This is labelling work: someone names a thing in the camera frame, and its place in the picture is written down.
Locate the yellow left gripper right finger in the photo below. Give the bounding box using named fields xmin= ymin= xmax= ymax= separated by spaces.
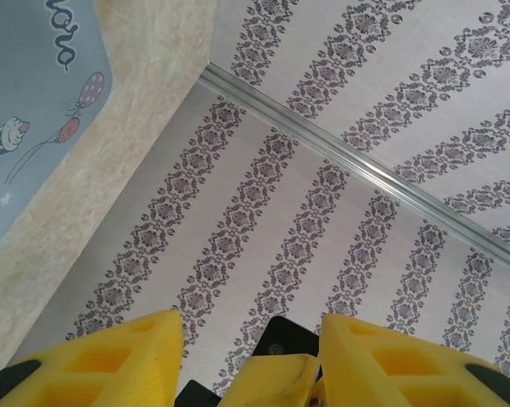
xmin=319 ymin=314 xmax=510 ymax=407

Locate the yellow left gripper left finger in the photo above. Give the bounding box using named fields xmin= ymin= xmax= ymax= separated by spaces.
xmin=0 ymin=309 xmax=184 ymax=407

